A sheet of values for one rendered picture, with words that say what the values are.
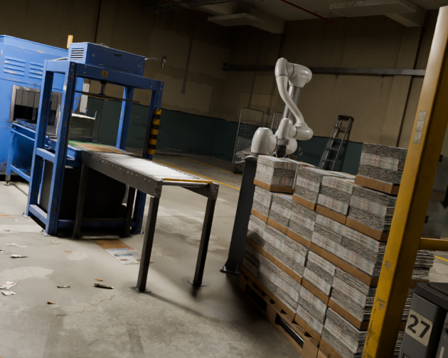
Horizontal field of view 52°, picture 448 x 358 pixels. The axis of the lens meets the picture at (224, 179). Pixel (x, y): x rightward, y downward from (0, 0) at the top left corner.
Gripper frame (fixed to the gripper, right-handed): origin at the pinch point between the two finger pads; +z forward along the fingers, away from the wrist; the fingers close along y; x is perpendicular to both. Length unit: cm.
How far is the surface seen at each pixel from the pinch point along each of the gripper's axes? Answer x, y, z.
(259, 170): -8.4, -19.1, 1.3
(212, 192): -2, -52, 23
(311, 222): -89, -18, 20
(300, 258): -86, -19, 44
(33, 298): -34, -168, 96
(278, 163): -30.7, -16.6, -7.9
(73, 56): 149, -156, -66
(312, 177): -81, -18, -6
